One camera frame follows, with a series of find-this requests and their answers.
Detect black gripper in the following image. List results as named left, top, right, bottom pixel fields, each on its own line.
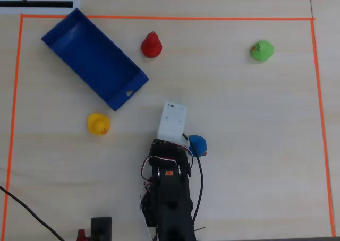
left=150, top=139, right=192, bottom=178

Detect yellow rubber duck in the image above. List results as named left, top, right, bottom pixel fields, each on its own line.
left=87, top=112, right=111, bottom=136

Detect blue rubber duck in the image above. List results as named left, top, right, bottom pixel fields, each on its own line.
left=187, top=134, right=208, bottom=157

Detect red rubber duck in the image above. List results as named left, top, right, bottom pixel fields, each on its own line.
left=141, top=31, right=163, bottom=58

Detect blue plastic box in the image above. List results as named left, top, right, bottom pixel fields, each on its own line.
left=41, top=7, right=150, bottom=112

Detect green rubber duck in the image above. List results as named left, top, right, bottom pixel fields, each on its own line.
left=250, top=40, right=275, bottom=62

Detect orange tape border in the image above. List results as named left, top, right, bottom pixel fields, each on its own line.
left=1, top=13, right=336, bottom=238

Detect red white servo wires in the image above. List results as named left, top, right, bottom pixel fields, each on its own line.
left=139, top=155, right=179, bottom=241

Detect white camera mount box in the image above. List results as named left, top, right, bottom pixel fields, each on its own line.
left=157, top=100, right=191, bottom=149

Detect black camera cable on arm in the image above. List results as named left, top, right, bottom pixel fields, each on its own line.
left=181, top=132, right=205, bottom=226

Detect black cable across table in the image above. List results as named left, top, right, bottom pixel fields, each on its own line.
left=0, top=185, right=66, bottom=241

